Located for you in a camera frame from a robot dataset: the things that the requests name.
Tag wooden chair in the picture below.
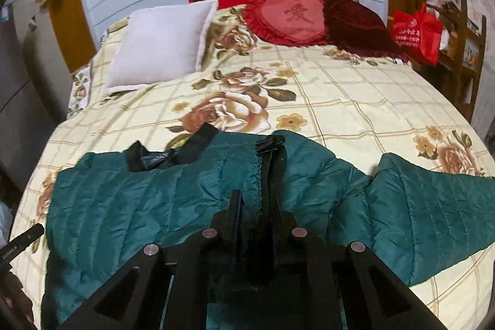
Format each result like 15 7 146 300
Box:
425 0 488 122

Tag dark red velvet cushion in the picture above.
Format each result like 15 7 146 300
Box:
323 0 411 64

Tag floral checked bed sheet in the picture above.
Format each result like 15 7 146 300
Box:
11 3 495 330

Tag red heart-shaped cushion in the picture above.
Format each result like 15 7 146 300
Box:
242 0 330 47

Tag white square pillow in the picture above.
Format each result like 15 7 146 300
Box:
104 0 219 94

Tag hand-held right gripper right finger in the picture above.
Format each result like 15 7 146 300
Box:
269 211 446 330

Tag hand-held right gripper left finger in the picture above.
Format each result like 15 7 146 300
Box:
58 190 250 330

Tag red shopping bag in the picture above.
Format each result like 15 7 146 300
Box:
391 3 445 67

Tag green quilted down jacket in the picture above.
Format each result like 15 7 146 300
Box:
41 123 495 330

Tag grey refrigerator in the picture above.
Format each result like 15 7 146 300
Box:
0 1 69 164

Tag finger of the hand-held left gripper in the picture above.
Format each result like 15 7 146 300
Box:
0 223 45 266

